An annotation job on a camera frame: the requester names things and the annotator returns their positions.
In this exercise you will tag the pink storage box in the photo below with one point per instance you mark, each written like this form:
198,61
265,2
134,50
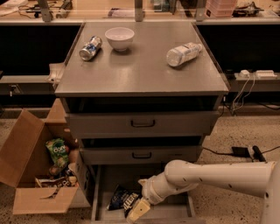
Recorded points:
220,8

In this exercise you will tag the blue chip bag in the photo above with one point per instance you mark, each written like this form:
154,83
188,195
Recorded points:
123,199

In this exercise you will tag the clear plastic water bottle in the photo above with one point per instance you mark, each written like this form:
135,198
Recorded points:
183,53

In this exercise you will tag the green snack bag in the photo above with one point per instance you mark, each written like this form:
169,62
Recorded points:
58,152

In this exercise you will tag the black floor bar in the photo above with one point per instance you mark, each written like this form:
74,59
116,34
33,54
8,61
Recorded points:
258,154

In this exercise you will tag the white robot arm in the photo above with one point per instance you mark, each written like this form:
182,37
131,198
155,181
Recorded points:
261,179

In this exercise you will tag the grey middle drawer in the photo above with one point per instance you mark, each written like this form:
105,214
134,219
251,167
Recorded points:
139,155

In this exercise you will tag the white power strip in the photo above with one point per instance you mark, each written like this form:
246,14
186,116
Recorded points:
259,74

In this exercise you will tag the grey top drawer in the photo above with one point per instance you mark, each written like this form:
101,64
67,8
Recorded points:
158,124

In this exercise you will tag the grey drawer cabinet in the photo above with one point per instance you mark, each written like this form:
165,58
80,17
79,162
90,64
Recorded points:
139,80

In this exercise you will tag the grey open bottom drawer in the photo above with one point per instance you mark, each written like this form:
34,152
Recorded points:
176,209

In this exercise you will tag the silver blue soda can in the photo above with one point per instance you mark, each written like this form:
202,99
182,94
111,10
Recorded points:
91,48

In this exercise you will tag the white ceramic bowl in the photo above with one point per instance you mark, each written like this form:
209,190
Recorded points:
120,38

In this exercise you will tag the black power adapter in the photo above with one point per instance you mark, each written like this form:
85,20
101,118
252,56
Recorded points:
241,152

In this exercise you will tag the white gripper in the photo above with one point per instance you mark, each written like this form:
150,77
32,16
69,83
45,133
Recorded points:
150,190

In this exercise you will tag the brown candy wrapper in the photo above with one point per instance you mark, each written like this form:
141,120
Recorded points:
58,182

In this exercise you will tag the open cardboard box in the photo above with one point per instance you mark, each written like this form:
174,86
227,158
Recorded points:
24,157

